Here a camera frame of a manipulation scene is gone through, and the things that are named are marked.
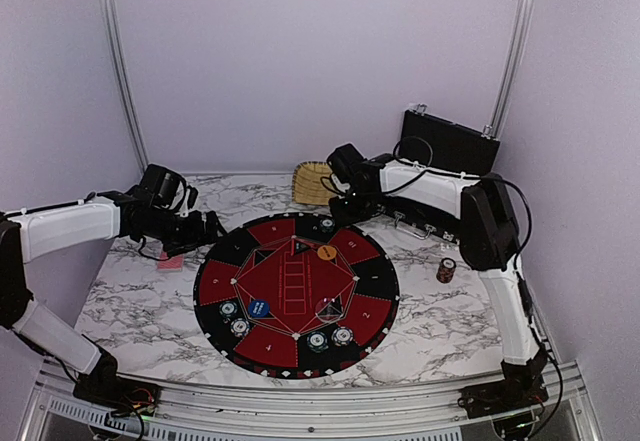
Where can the right aluminium frame post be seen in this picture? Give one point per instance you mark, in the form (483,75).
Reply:
(515,54)

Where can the black poker chip case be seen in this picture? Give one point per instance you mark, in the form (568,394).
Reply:
(450,143)

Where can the woven bamboo tray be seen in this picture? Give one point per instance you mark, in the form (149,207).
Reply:
(306,186)

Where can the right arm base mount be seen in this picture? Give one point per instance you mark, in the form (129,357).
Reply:
(502,401)

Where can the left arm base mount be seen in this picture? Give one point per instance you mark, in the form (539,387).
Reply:
(125,398)

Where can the green blue chip stack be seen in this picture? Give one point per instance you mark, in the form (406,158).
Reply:
(228,310)
(327,225)
(317,342)

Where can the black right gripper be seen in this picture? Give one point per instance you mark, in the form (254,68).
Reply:
(340,217)

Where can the round red black poker mat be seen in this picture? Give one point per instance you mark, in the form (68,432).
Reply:
(254,261)

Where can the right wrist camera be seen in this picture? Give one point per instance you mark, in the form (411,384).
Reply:
(330,185)

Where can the blue small blind button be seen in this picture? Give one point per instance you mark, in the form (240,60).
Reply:
(258,308)

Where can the left aluminium frame post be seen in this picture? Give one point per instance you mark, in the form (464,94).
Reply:
(122,82)

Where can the orange big blind button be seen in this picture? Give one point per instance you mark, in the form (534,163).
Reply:
(327,252)

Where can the red black chip stack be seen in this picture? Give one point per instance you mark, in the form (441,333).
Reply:
(446,270)

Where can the aluminium front rail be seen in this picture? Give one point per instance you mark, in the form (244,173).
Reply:
(419,411)

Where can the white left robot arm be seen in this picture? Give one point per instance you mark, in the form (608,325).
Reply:
(161,207)

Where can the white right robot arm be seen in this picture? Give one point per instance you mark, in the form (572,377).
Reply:
(487,231)

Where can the red playing card deck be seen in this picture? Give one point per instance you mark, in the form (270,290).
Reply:
(170,264)

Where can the aluminium frame post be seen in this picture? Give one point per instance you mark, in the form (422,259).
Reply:
(122,82)
(515,54)

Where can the black triangular all-in marker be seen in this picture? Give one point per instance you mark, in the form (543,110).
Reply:
(299,247)

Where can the clear round dealer button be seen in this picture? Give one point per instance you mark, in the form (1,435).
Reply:
(329,309)

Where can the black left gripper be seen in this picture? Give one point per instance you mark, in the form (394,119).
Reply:
(195,237)

